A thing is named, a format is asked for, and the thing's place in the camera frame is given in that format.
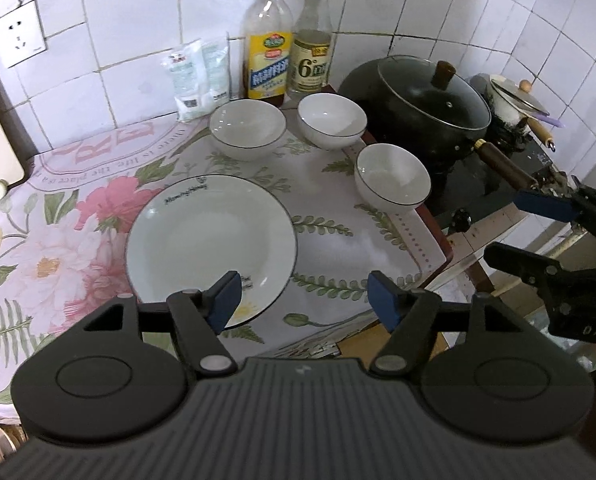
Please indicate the glass pot lid brown knob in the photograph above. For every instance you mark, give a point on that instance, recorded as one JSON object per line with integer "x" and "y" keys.
{"x": 427, "y": 95}

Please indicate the black cooking pot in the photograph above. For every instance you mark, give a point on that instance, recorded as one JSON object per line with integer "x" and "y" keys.
{"x": 367, "y": 95}

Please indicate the white wall socket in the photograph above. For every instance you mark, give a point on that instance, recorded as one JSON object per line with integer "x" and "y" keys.
{"x": 18, "y": 35}

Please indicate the white black-rimmed bowl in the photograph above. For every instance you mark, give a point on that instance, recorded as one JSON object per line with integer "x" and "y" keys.
{"x": 248, "y": 127}
{"x": 392, "y": 175}
{"x": 332, "y": 119}

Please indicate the yellow-label oil bottle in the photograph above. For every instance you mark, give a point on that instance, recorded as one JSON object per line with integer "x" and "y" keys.
{"x": 268, "y": 60}

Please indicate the white black-rimmed plate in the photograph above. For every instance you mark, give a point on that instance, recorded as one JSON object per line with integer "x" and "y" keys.
{"x": 208, "y": 240}

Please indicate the floral tablecloth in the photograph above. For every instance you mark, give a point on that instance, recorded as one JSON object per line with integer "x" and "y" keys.
{"x": 53, "y": 240}

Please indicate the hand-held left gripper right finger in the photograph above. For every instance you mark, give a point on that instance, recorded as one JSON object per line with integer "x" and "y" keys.
{"x": 382, "y": 300}

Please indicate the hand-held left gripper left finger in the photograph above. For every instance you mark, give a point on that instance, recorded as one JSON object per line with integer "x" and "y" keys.
{"x": 228, "y": 300}

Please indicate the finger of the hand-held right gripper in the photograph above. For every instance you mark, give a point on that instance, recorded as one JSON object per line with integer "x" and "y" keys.
{"x": 542, "y": 205}
{"x": 517, "y": 259}

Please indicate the small white enamel pot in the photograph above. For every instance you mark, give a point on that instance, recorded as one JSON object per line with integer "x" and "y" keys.
{"x": 507, "y": 105}

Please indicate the clear vinegar bottle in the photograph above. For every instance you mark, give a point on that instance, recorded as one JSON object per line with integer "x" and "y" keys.
{"x": 310, "y": 60}

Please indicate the white plastic bag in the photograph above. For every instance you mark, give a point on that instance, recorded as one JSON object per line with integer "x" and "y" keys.
{"x": 219, "y": 70}
{"x": 188, "y": 85}

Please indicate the black gas stove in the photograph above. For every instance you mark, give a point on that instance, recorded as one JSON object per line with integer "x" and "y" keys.
{"x": 477, "y": 195}

